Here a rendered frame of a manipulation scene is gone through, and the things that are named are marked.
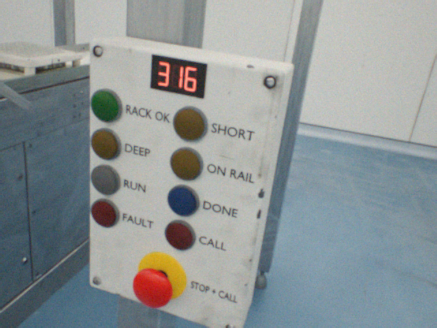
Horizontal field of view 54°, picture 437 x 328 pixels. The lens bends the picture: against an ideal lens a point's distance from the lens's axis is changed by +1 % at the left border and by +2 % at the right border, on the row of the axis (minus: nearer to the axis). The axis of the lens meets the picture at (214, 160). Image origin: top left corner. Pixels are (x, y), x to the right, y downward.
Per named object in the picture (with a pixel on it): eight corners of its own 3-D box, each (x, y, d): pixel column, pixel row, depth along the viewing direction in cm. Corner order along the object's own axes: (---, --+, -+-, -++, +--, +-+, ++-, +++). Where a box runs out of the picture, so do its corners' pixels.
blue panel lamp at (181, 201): (193, 221, 37) (196, 193, 36) (165, 212, 38) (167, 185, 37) (196, 216, 38) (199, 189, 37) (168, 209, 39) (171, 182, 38)
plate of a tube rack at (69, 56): (30, 68, 119) (29, 61, 118) (-40, 54, 126) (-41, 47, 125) (83, 59, 141) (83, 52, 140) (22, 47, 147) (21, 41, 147)
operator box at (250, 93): (238, 339, 41) (285, 71, 31) (88, 286, 46) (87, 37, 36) (254, 301, 46) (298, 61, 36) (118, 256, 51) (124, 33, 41)
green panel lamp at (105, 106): (116, 125, 37) (117, 94, 36) (89, 119, 38) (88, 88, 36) (121, 123, 37) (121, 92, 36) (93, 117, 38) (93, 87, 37)
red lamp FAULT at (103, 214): (113, 231, 41) (114, 206, 40) (89, 224, 42) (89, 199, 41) (118, 227, 42) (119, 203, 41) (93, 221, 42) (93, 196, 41)
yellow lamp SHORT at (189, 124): (201, 145, 35) (205, 113, 34) (171, 138, 35) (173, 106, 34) (205, 142, 35) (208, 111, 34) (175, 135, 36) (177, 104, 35)
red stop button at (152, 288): (166, 318, 39) (169, 282, 38) (128, 304, 40) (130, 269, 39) (185, 288, 43) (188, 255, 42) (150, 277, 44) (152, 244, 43)
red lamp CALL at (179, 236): (190, 255, 39) (192, 229, 38) (162, 247, 39) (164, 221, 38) (192, 250, 39) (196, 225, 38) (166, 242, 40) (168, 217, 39)
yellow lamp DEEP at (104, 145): (115, 163, 38) (115, 134, 37) (89, 156, 39) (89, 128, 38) (119, 160, 39) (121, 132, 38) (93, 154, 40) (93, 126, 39)
